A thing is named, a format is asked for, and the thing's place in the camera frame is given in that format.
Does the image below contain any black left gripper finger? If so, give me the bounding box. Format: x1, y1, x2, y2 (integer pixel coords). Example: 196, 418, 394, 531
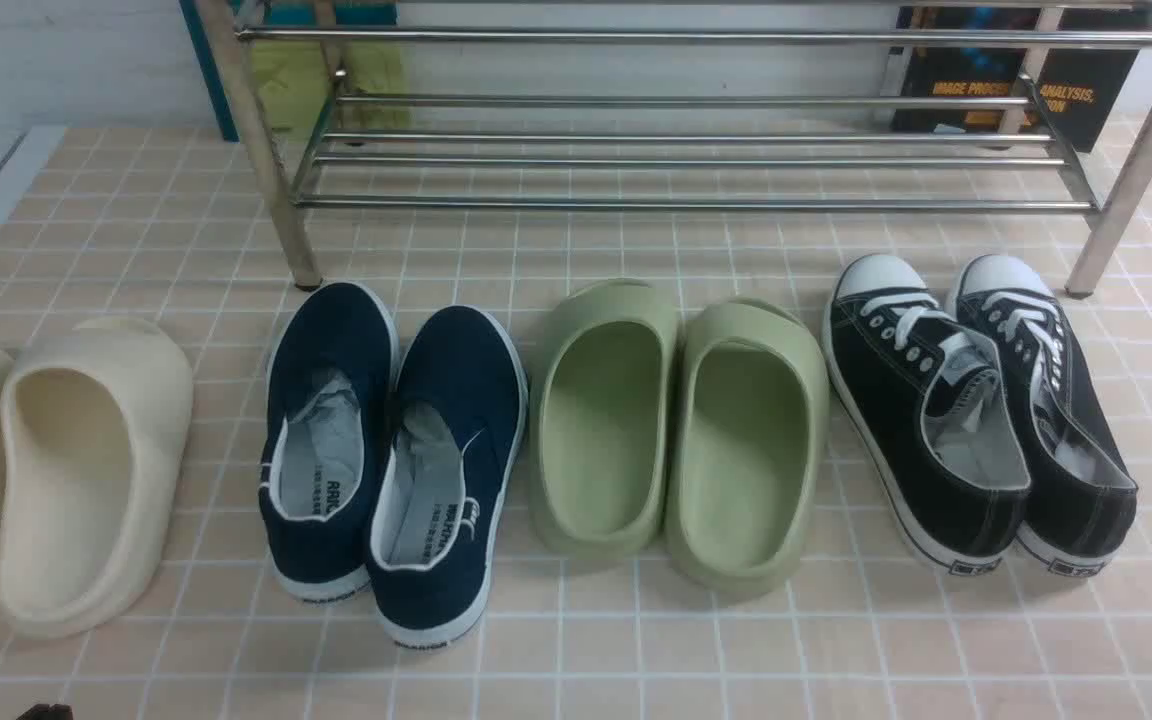
17, 703, 74, 720

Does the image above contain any black lace-up sneaker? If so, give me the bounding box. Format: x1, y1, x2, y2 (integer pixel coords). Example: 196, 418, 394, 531
823, 253, 1030, 577
947, 253, 1139, 578

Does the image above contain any silver metal shoe rack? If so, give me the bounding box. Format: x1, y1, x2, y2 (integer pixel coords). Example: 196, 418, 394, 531
196, 1, 1152, 300

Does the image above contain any cream foam slide right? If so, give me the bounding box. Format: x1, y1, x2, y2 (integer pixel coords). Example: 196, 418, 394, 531
0, 316, 195, 638

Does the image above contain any navy canvas slip-on left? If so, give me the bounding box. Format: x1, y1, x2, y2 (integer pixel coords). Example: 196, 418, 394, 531
257, 282, 401, 602

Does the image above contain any navy canvas slip-on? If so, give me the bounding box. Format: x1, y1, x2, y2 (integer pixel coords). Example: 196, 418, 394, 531
365, 305, 529, 650
257, 282, 401, 602

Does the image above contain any navy canvas slip-on right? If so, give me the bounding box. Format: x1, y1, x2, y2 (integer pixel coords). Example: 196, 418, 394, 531
365, 305, 529, 650

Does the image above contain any green foam slide left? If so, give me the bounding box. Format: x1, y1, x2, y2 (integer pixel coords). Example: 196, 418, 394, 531
526, 278, 680, 564

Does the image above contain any green foam slide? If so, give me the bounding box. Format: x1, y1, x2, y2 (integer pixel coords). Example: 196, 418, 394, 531
526, 278, 680, 564
666, 297, 831, 597

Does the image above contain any teal yellow book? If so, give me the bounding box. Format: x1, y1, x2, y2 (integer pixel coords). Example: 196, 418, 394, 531
179, 1, 411, 142

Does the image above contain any green foam slide right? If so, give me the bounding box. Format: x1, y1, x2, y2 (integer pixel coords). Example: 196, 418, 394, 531
666, 297, 831, 597

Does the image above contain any black orange book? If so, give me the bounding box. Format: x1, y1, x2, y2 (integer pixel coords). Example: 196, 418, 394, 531
884, 6, 1149, 152

